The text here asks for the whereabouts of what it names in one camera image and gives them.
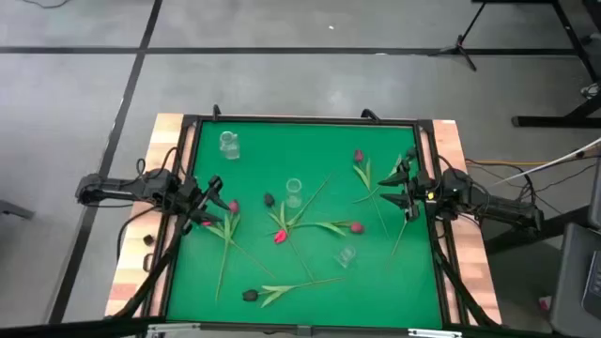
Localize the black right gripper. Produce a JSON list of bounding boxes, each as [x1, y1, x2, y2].
[[378, 158, 440, 223]]

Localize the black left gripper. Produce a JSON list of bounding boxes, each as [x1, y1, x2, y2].
[[176, 177, 231, 235]]

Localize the maroon artificial tulip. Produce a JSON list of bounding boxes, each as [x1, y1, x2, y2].
[[266, 219, 366, 238], [351, 148, 391, 240], [214, 199, 242, 301]]

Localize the textured glass vase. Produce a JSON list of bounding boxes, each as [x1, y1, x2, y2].
[[219, 131, 241, 161]]

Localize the tall clear glass vase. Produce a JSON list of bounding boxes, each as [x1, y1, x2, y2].
[[285, 177, 303, 209]]

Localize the ribbed clear glass vase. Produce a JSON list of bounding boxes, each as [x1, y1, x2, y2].
[[333, 244, 358, 269]]

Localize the green table mat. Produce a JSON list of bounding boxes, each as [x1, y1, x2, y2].
[[166, 120, 445, 330]]

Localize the black support strut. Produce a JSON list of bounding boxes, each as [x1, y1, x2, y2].
[[112, 220, 187, 320], [434, 238, 501, 329]]

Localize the black desk leg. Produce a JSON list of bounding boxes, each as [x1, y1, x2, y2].
[[483, 206, 593, 255]]

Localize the black tripod stand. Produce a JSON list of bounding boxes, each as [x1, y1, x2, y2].
[[427, 2, 489, 72]]

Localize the white rod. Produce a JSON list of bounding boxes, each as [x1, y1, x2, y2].
[[487, 138, 601, 188]]

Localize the grey cabinet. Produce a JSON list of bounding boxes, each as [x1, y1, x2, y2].
[[547, 159, 601, 338]]

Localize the grey floor object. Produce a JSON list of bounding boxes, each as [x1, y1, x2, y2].
[[0, 199, 37, 221]]

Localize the dark keypad device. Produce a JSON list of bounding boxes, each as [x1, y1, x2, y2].
[[580, 251, 601, 320]]

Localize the yellow floor cable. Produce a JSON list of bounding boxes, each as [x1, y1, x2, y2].
[[467, 159, 539, 167]]

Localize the black table frame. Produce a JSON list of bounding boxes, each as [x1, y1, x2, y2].
[[143, 114, 470, 335]]

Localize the silver metal bracket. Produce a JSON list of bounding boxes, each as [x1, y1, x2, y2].
[[407, 328, 464, 338], [146, 321, 203, 338]]

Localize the black floor cable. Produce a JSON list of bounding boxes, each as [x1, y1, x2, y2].
[[467, 159, 586, 215]]

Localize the black desk frame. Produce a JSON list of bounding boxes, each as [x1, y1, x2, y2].
[[471, 0, 601, 129]]

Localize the thin dark floor cable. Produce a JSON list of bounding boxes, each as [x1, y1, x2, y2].
[[21, 0, 71, 9]]

